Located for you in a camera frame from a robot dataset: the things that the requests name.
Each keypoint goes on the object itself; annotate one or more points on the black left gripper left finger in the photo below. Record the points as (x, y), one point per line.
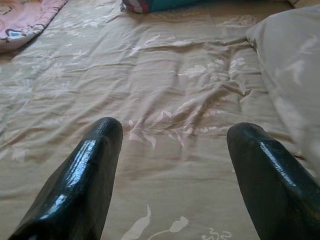
(75, 187)

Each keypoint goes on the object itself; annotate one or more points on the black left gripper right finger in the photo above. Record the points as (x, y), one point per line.
(275, 187)

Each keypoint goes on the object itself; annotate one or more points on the pink cartoon print blanket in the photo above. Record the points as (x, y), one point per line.
(20, 20)

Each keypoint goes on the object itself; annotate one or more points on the beige floral bed sheet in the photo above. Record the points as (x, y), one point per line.
(150, 87)

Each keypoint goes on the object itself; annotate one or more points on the blue red striped pillow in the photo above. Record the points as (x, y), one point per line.
(175, 5)

